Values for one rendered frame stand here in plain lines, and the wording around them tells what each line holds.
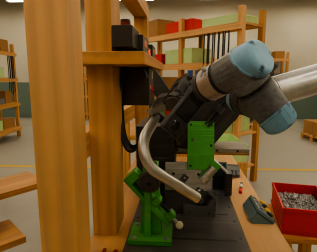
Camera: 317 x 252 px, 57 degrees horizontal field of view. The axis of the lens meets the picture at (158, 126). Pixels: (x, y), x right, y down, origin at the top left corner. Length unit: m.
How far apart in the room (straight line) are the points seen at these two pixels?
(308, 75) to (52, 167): 0.63
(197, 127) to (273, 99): 0.70
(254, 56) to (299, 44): 10.45
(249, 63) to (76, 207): 0.48
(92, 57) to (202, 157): 0.63
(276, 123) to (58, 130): 0.45
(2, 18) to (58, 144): 11.19
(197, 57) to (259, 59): 3.89
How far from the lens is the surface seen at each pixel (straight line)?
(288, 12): 10.99
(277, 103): 0.61
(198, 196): 0.84
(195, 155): 1.27
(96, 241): 1.15
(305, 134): 7.68
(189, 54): 4.41
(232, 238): 1.13
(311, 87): 0.79
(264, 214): 1.24
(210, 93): 0.63
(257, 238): 1.16
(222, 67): 0.60
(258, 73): 0.57
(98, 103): 1.03
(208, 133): 1.27
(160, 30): 5.08
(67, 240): 0.75
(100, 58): 0.93
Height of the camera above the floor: 1.47
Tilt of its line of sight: 10 degrees down
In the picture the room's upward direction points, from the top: straight up
